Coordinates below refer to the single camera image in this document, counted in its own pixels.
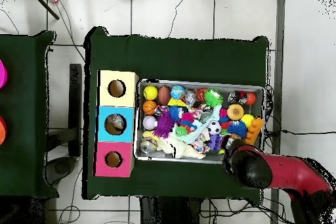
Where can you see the shallow metal mesh bin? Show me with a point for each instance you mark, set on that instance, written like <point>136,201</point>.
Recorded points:
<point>225,89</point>

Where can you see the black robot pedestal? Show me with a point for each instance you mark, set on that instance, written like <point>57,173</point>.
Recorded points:
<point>168,213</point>

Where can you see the colourful patterned cloth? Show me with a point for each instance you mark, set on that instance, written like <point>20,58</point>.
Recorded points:
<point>199,142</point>

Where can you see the black and white soccer ball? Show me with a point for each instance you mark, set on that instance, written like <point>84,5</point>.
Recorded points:
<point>214,127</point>

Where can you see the white baseball toy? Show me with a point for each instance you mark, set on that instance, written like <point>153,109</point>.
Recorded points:
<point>150,122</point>

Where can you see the blue plastic toy block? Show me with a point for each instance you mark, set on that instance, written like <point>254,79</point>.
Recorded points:
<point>214,142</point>

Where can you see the purple spiky monster toy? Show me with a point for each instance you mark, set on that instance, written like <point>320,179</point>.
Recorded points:
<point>164,124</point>

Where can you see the cream knit cloth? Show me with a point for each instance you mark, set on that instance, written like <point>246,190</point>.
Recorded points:
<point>183,150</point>

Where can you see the orange plastic bowl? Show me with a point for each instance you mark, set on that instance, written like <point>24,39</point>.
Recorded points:
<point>2,130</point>

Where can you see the yellow ball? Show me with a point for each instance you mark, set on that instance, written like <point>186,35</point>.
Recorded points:
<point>150,92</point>

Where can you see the green spiky toy with eye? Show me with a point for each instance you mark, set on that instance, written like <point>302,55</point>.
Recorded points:
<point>213,98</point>

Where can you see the dark green table cloth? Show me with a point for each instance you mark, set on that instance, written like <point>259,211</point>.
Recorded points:
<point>183,58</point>
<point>23,63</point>

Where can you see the pink plastic bowl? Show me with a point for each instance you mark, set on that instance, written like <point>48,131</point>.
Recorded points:
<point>2,74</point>

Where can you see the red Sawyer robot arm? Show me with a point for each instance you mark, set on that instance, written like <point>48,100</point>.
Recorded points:
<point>288,171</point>

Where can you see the black rod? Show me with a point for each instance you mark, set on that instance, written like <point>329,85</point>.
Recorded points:
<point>44,4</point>

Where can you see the orange basketball toy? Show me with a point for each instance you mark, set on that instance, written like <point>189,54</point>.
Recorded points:
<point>149,107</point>

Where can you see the blue spiky toy with eyes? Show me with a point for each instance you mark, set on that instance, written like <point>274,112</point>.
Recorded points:
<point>175,113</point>

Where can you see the wooden box with three holes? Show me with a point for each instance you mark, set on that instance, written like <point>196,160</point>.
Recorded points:
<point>126,129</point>

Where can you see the globe print ball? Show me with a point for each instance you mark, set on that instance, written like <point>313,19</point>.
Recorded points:
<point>177,92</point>

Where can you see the black monitor on stand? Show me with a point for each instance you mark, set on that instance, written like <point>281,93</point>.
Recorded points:
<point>75,103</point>

